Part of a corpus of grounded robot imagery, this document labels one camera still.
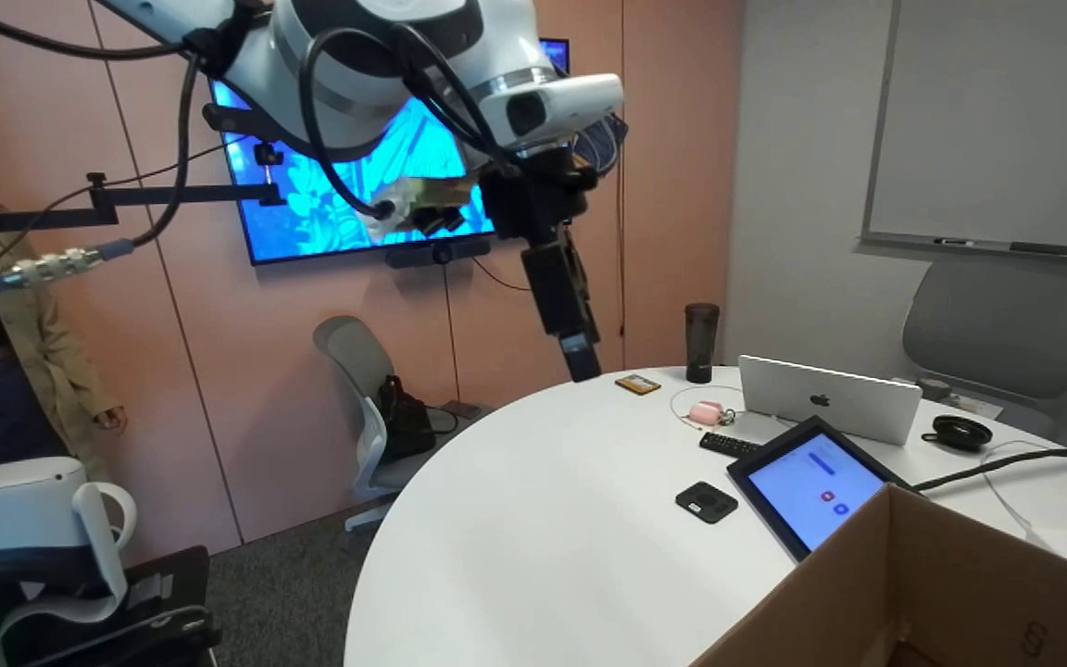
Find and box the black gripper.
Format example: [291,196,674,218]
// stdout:
[478,146,606,384]

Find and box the brown cardboard box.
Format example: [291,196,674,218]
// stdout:
[701,483,1067,667]

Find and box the small brown card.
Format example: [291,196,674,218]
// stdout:
[606,367,662,397]

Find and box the black video bar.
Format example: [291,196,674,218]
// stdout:
[383,237,495,270]

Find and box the black tumbler cup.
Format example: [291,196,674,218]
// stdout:
[679,297,721,383]

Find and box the pink computer mouse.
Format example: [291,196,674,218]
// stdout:
[680,397,733,426]

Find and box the black backpack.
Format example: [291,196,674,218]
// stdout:
[374,372,441,464]

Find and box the black remote control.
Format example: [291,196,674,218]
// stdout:
[693,426,767,464]

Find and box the grey white office chair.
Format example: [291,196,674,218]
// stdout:
[312,312,436,538]

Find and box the small black phone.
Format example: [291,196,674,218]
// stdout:
[669,477,741,525]

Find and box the silver laptop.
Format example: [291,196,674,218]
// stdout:
[733,348,924,448]

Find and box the black tablet blue screen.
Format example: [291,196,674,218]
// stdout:
[721,411,910,568]

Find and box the small dark cup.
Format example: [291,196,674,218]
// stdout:
[909,372,953,405]

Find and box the black round puck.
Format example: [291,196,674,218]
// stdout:
[924,411,994,457]

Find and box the grey lounge chair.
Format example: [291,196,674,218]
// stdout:
[895,252,1067,417]

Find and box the person's torso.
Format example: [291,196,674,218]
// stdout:
[0,158,133,477]

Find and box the black wall cable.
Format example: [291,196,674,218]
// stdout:
[606,163,625,363]

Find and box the black TV cable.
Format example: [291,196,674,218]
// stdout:
[469,252,538,297]

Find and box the tan wrist camera mount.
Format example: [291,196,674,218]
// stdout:
[368,173,478,237]

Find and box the black wall tablet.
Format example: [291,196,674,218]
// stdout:
[573,106,632,173]

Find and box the wall-mounted TV screen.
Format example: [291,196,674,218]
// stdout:
[209,32,579,270]

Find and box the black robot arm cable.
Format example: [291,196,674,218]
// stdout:
[0,0,528,312]

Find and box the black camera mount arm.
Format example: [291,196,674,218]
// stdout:
[0,139,290,239]

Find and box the black table cable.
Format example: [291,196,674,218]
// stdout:
[905,442,1067,495]

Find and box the wall whiteboard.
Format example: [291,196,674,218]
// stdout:
[854,0,1067,270]

